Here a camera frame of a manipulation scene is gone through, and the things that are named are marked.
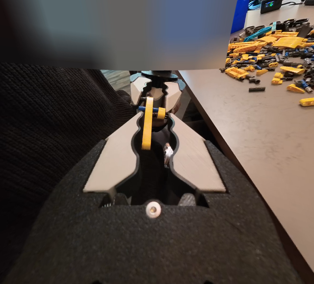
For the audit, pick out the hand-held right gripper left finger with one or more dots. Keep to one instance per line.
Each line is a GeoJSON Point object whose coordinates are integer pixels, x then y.
{"type": "Point", "coordinates": [115, 161]}

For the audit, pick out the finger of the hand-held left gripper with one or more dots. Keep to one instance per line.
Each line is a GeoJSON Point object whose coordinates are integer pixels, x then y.
{"type": "Point", "coordinates": [174, 94]}
{"type": "Point", "coordinates": [136, 90]}

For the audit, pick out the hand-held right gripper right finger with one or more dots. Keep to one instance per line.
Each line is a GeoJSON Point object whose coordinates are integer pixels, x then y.
{"type": "Point", "coordinates": [196, 163]}

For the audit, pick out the blue toy pin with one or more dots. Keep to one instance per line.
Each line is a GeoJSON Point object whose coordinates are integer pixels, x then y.
{"type": "Point", "coordinates": [141, 108]}

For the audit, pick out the small yellow toy connector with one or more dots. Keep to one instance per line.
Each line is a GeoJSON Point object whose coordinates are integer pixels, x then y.
{"type": "Point", "coordinates": [161, 113]}

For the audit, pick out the yellow toy beam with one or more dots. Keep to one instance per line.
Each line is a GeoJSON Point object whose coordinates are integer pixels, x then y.
{"type": "Point", "coordinates": [147, 126]}
{"type": "Point", "coordinates": [307, 102]}

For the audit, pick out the person's left forearm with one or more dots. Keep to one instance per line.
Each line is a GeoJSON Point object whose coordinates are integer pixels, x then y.
{"type": "Point", "coordinates": [122, 97]}

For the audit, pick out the person's black knit sweater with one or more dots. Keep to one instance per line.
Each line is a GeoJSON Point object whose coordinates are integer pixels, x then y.
{"type": "Point", "coordinates": [49, 129]}

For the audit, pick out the short black toy connector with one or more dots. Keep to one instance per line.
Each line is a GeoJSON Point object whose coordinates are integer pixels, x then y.
{"type": "Point", "coordinates": [257, 89]}

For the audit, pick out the blue plastic bin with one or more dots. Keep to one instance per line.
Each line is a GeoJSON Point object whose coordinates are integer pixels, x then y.
{"type": "Point", "coordinates": [239, 13]}

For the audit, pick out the pile of toy building pieces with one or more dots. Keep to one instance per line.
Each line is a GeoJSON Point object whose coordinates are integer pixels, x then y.
{"type": "Point", "coordinates": [282, 42]}

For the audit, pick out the small black display device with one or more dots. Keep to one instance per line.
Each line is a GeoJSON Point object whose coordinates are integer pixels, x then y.
{"type": "Point", "coordinates": [272, 4]}

